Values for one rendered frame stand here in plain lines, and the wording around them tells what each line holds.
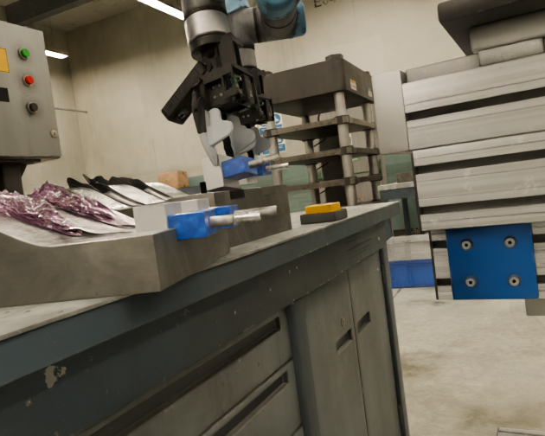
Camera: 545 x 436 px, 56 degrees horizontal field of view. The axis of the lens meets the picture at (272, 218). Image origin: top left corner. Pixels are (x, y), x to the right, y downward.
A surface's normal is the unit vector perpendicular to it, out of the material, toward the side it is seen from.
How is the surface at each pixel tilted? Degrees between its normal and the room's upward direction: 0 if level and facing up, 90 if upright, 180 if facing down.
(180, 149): 90
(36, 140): 90
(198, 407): 90
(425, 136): 90
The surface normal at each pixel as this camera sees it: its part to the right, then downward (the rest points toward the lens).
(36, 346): 0.88, -0.09
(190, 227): -0.17, 0.07
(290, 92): -0.42, 0.10
